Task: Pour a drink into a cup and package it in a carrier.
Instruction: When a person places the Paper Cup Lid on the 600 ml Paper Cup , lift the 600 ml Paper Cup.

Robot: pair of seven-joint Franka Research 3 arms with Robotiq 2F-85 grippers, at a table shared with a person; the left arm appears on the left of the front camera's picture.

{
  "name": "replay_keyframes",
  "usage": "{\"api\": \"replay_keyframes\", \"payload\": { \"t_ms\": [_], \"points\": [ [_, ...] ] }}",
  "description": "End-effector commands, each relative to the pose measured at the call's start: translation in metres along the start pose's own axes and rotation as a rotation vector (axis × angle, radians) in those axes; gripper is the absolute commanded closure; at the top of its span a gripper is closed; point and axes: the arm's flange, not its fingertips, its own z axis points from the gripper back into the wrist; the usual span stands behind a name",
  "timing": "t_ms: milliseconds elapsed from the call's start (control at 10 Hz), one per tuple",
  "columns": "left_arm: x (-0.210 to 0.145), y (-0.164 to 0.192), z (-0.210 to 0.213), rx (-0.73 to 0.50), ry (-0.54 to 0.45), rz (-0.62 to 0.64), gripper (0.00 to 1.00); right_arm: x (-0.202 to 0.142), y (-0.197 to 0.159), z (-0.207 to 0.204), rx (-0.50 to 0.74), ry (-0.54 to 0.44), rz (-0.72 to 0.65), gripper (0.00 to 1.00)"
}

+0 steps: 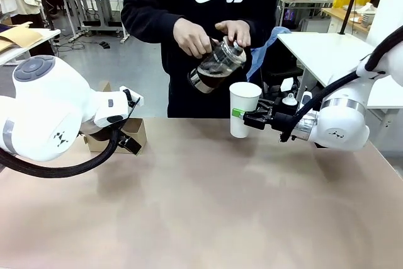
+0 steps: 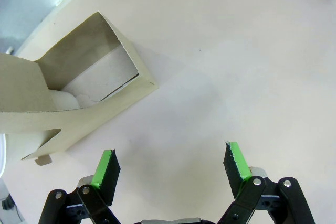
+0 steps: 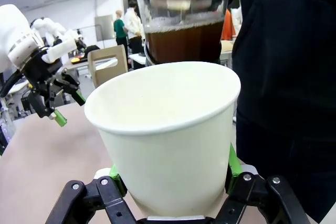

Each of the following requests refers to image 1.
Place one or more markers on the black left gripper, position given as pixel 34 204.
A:
pixel 96 133

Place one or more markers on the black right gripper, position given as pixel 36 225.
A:
pixel 283 122

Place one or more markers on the brown cardboard cup carrier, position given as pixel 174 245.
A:
pixel 135 130

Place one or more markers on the tall white paper cup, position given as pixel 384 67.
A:
pixel 240 108

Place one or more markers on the glass coffee pitcher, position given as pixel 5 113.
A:
pixel 214 67

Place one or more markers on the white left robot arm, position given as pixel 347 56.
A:
pixel 47 114

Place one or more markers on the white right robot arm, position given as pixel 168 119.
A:
pixel 343 124

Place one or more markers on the person's left hand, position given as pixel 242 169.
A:
pixel 236 31

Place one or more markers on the person's right hand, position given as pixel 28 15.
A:
pixel 192 39

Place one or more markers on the blue cloth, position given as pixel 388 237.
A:
pixel 261 51

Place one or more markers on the white side table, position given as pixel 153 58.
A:
pixel 327 51

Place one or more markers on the wooden background table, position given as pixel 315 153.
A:
pixel 337 14

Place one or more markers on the white table with cardboard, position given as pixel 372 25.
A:
pixel 34 43

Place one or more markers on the black tripod pole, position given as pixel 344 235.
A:
pixel 351 4

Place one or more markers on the stack of white bowls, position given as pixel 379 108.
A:
pixel 367 15

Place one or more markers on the flat brown cardboard sheets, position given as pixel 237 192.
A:
pixel 17 36

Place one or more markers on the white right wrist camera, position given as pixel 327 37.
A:
pixel 291 100

